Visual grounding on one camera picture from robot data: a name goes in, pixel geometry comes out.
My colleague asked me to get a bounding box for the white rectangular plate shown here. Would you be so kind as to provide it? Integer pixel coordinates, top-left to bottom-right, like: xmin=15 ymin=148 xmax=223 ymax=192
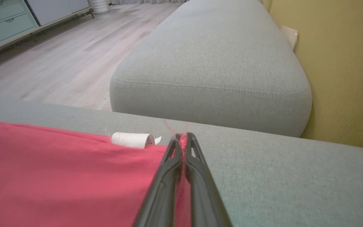
xmin=280 ymin=25 xmax=298 ymax=51

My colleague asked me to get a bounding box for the large grey sofa seat cushion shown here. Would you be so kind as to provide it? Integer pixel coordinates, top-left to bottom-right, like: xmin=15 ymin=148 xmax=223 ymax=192
xmin=0 ymin=98 xmax=363 ymax=227

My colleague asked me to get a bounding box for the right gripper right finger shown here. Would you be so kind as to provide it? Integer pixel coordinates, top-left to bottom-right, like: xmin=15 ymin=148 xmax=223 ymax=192
xmin=184 ymin=132 xmax=233 ymax=227

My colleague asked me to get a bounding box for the red basketball jersey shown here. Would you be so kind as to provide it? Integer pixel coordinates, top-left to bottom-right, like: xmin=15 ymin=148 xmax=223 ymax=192
xmin=0 ymin=118 xmax=192 ymax=227

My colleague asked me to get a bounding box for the pale green drawer cabinet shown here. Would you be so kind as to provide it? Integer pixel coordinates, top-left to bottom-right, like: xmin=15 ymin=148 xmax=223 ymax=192
xmin=0 ymin=0 xmax=94 ymax=60

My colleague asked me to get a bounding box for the white ribbed cylinder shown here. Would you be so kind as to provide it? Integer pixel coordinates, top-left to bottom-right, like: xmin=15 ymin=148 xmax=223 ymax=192
xmin=89 ymin=0 xmax=110 ymax=15

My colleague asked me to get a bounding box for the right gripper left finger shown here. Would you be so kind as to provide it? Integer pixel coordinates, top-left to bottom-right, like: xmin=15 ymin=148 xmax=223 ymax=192
xmin=133 ymin=133 xmax=184 ymax=227

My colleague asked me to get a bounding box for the yellow upholstered panel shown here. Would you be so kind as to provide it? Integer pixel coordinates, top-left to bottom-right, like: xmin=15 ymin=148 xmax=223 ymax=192
xmin=261 ymin=0 xmax=363 ymax=152

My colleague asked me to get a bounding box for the small grey sofa cushion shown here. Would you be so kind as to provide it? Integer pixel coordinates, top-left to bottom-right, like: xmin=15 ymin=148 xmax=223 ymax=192
xmin=109 ymin=0 xmax=313 ymax=138

